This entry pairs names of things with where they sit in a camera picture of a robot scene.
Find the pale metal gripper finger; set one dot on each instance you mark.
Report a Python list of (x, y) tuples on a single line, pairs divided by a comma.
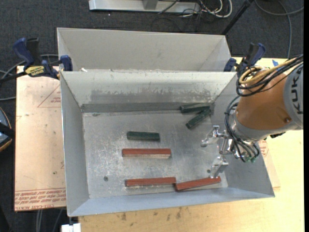
[(215, 135), (218, 165)]

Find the dark green flat block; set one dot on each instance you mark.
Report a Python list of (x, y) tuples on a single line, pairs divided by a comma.
[(143, 136), (198, 120), (193, 107)]

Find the red-brown flat block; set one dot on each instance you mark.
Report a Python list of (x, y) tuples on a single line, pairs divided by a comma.
[(146, 152), (149, 181), (196, 184)]

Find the grey metal bin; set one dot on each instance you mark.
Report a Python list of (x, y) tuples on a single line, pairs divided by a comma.
[(144, 168)]

